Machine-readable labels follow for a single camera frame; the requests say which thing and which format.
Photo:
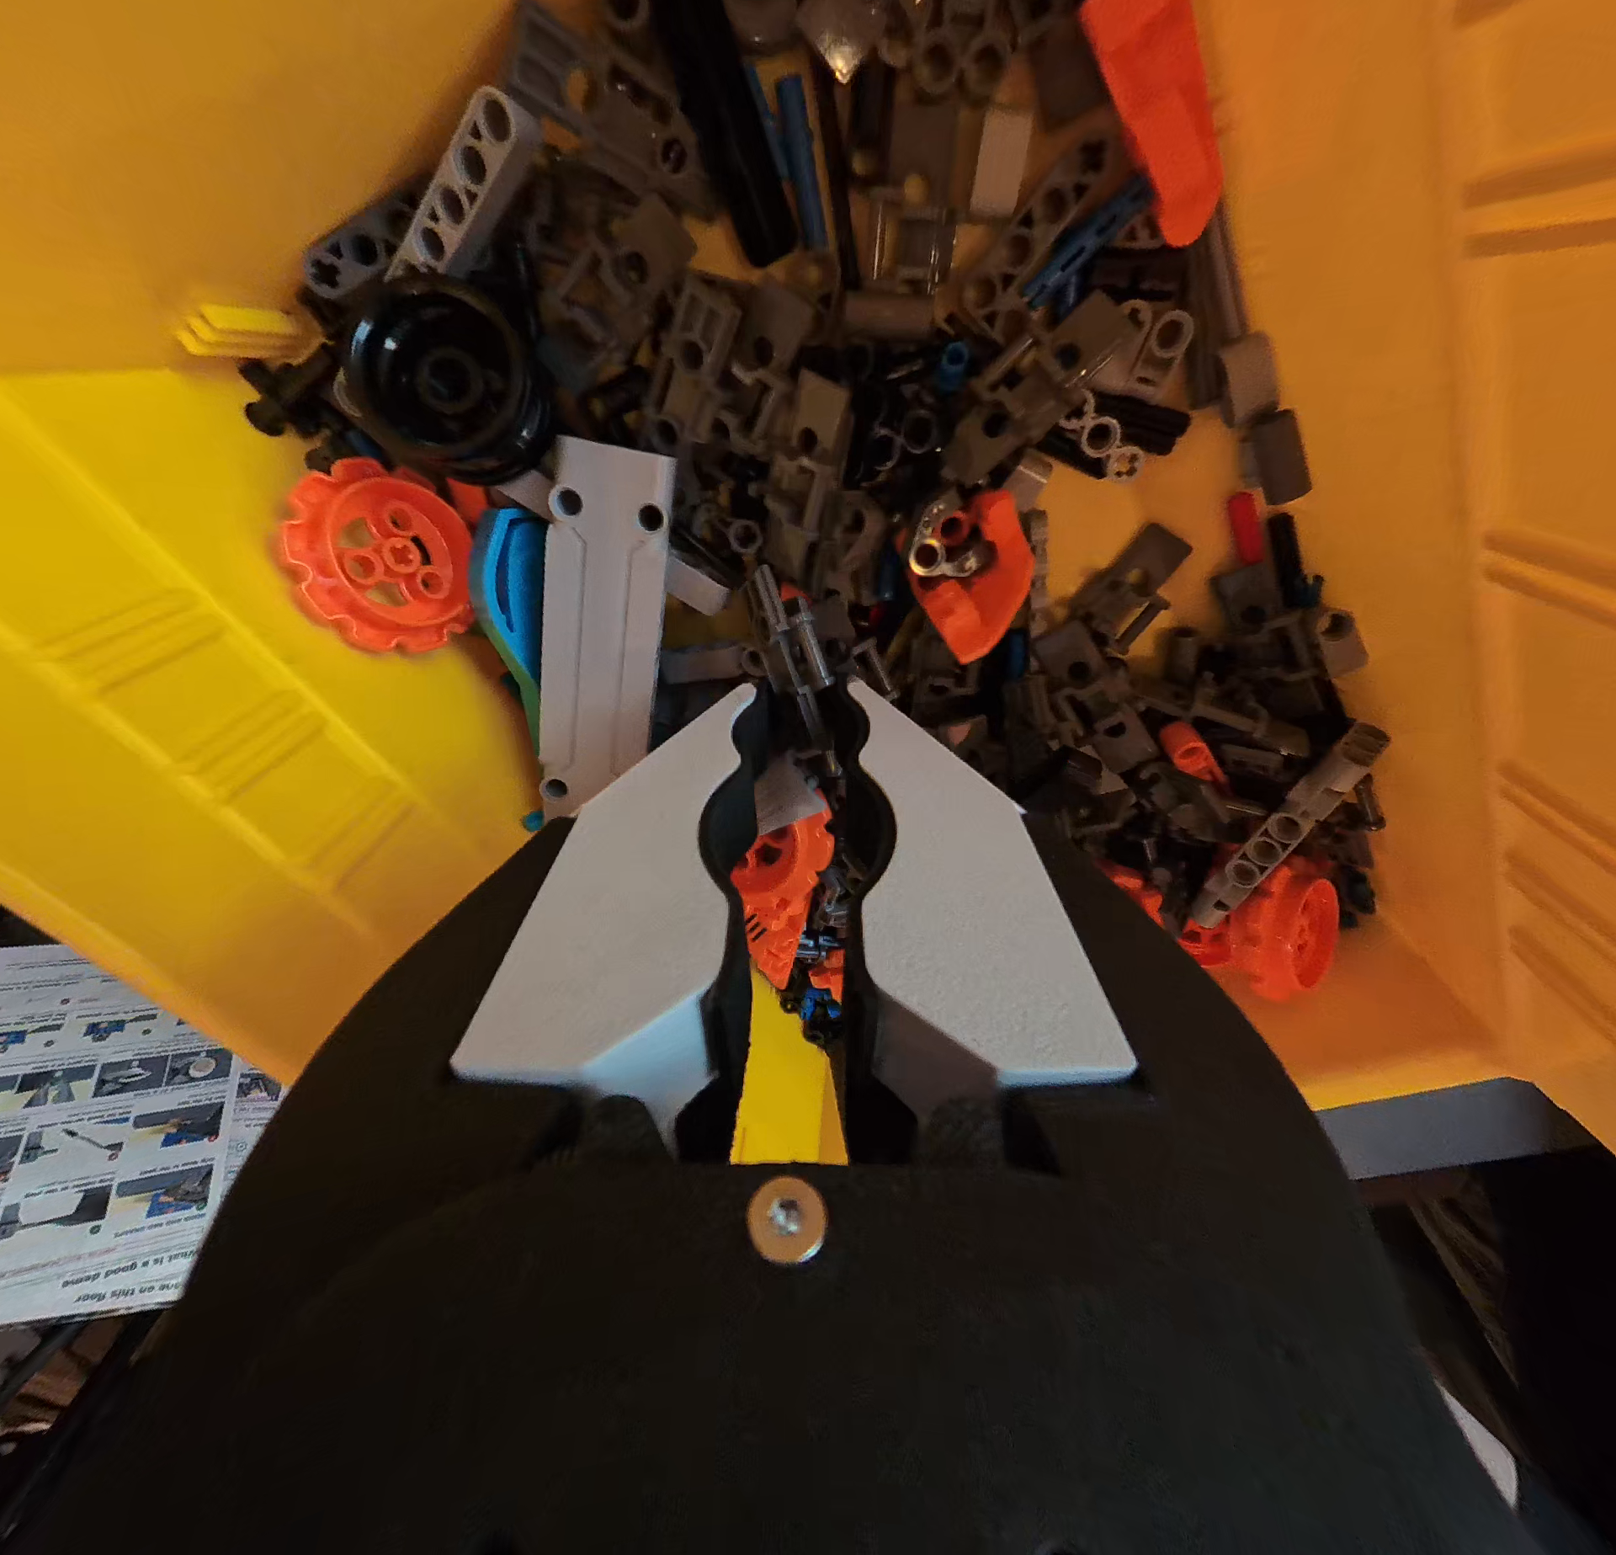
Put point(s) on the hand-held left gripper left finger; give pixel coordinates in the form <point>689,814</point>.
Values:
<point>606,949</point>

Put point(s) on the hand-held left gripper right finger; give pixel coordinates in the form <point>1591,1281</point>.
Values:
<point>998,949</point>

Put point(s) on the dark grey axle connector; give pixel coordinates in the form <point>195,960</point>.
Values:
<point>796,652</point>

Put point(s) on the pile of building brick pieces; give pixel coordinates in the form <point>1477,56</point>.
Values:
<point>783,356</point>

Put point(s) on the yellow plastic bin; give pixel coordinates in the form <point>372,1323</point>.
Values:
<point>190,129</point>

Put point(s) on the orange gear wheel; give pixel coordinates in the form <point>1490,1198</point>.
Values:
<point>1200,946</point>
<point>372,558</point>
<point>770,886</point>
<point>1281,937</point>

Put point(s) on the small orange connector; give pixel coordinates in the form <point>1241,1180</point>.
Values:
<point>1187,749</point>

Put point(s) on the light grey holed beam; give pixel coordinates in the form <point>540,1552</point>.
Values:
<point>1288,823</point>

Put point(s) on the white long panel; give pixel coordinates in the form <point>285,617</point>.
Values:
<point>606,621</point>

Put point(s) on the orange striped panel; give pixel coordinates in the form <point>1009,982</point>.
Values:
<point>978,601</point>

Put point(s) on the blue curved piece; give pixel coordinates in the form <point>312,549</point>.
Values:
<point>505,608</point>

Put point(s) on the red axle pin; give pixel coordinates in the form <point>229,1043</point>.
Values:
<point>1243,525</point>

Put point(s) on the printed instruction leaflet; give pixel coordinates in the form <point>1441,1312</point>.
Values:
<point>101,1114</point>

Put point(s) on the black wheel rim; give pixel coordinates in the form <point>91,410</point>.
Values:
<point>442,374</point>

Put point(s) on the small yellow brick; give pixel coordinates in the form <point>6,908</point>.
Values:
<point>240,323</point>

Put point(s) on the grey long holed beam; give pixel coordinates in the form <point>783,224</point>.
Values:
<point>467,179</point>

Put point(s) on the narrow orange curved panel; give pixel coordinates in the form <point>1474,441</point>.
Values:
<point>1155,91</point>

